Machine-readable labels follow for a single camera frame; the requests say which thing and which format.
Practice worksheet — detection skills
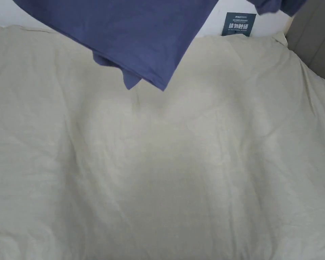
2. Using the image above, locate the dark blue shirt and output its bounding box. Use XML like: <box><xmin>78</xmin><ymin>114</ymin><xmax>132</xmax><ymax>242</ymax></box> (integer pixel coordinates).
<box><xmin>12</xmin><ymin>0</ymin><xmax>305</xmax><ymax>91</ymax></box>

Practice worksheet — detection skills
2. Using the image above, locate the bed with beige sheet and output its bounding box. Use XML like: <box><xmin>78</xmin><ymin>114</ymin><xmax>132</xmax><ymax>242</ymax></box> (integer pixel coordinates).
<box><xmin>0</xmin><ymin>25</ymin><xmax>325</xmax><ymax>260</ymax></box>

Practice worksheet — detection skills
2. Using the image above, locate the dark teal sign card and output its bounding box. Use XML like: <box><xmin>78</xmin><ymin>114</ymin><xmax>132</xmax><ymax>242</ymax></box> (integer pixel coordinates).
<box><xmin>221</xmin><ymin>12</ymin><xmax>257</xmax><ymax>37</ymax></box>

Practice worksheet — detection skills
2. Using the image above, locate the grey padded headboard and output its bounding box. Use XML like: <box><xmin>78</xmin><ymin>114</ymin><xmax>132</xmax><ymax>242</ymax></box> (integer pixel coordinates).
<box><xmin>286</xmin><ymin>0</ymin><xmax>325</xmax><ymax>85</ymax></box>

